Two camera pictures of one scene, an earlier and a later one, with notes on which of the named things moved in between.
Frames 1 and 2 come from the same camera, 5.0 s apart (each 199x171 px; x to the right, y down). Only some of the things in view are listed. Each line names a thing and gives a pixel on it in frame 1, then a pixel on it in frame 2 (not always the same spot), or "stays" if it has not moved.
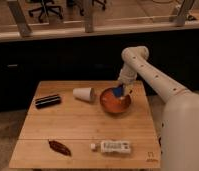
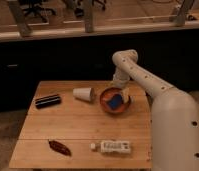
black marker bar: (48, 101) stays
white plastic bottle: (112, 146) stays
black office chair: (45, 7) to (34, 7)
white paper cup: (87, 93) stays
